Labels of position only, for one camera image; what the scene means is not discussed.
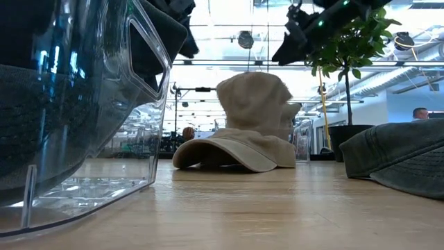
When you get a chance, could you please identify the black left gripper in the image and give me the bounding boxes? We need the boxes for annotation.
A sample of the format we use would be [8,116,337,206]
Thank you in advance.
[148,0,200,59]

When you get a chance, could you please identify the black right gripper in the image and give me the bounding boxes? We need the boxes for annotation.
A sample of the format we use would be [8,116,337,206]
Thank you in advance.
[271,2,322,67]

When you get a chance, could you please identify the beige baseball cap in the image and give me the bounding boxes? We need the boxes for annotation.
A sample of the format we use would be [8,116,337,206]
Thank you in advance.
[216,72,303,140]
[171,127,298,174]

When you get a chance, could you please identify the dark green baseball cap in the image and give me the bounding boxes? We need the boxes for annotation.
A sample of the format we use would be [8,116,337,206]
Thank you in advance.
[339,118,444,201]

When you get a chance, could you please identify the thin black vertical pole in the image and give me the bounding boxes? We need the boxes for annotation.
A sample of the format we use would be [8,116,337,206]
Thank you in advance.
[265,0,271,76]

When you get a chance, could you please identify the round black ceiling device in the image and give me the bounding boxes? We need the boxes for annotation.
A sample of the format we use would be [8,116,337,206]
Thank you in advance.
[394,31,416,51]
[237,30,255,51]

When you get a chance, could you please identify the clear plastic storage bin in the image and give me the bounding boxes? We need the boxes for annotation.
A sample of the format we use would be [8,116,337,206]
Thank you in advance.
[0,0,173,240]

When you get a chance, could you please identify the green leafy potted tree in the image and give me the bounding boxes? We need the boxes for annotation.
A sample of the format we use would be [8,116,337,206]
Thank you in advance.
[305,6,403,126]

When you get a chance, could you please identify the yellow pole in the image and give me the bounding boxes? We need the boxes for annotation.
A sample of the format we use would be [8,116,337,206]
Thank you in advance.
[317,67,332,150]

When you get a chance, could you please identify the clear plastic container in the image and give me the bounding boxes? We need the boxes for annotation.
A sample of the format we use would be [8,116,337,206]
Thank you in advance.
[293,119,314,163]

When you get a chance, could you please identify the person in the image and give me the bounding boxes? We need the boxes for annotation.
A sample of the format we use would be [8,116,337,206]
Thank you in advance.
[182,126,196,142]
[411,106,430,122]

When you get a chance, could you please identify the black plant pot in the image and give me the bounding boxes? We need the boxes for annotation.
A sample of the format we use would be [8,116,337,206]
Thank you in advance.
[327,124,375,163]

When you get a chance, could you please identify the black ceiling rail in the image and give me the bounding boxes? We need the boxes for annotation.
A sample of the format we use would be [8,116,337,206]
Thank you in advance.
[172,58,444,67]

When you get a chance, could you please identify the black metal frame stand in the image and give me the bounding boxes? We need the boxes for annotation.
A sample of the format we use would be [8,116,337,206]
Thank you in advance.
[173,83,219,133]

